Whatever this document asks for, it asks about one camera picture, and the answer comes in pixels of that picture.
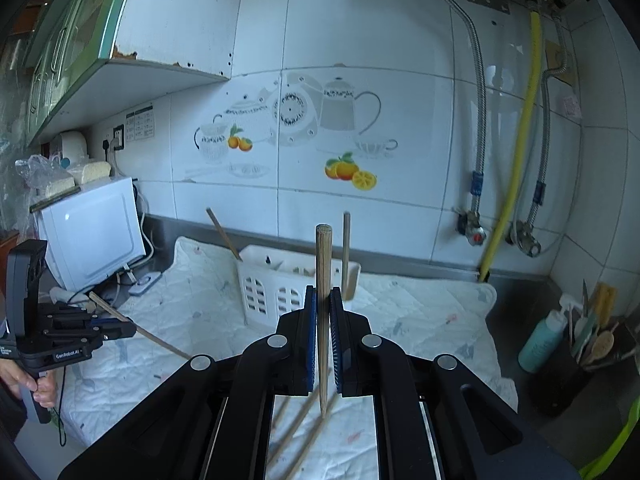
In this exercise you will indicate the wooden chopstick four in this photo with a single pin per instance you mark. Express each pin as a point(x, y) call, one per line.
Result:
point(323, 286)

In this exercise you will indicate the white plastic utensil holder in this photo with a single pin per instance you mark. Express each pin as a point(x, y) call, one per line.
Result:
point(273, 282)

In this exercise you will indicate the white quilted mat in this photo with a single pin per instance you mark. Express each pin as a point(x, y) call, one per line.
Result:
point(196, 306)

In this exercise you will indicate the red handle water valve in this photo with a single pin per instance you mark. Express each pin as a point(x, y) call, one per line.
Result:
point(468, 225)

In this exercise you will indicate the wooden chopstick six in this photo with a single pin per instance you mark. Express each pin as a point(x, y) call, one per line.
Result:
point(304, 410)

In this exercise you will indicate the wooden chopstick two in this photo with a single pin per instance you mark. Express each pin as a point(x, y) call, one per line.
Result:
point(345, 253)

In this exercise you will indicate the green wall cabinet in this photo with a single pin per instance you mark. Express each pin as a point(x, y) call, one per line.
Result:
point(81, 61)

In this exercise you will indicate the person's left hand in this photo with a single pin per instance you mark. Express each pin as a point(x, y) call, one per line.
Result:
point(43, 389)

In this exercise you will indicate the teal soap bottle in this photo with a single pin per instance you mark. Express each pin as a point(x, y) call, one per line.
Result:
point(548, 334)

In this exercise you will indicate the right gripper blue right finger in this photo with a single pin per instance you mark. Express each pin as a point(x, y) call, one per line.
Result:
point(434, 419)

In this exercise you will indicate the wall power socket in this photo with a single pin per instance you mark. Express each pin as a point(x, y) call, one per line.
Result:
point(117, 141)

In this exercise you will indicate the wooden chopstick five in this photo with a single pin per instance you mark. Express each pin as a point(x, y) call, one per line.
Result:
point(281, 409)

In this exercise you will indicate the green plastic rack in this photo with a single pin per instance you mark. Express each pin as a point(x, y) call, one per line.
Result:
point(621, 459)

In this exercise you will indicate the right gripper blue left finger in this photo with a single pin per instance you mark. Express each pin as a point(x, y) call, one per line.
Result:
point(210, 419)

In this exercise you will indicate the wooden chopstick one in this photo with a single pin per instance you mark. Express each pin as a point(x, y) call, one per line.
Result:
point(223, 234)

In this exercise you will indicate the wooden chopstick seven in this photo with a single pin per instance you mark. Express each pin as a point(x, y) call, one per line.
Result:
point(312, 438)

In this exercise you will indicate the black utensil cup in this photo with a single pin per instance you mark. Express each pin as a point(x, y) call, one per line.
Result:
point(562, 379)

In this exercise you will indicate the white microwave oven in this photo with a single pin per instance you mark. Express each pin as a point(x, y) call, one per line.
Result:
point(91, 234)

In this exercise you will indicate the wooden spoon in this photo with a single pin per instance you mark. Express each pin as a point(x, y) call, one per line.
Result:
point(601, 347)

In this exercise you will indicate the chrome water valve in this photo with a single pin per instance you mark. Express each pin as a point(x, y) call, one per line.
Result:
point(521, 237)

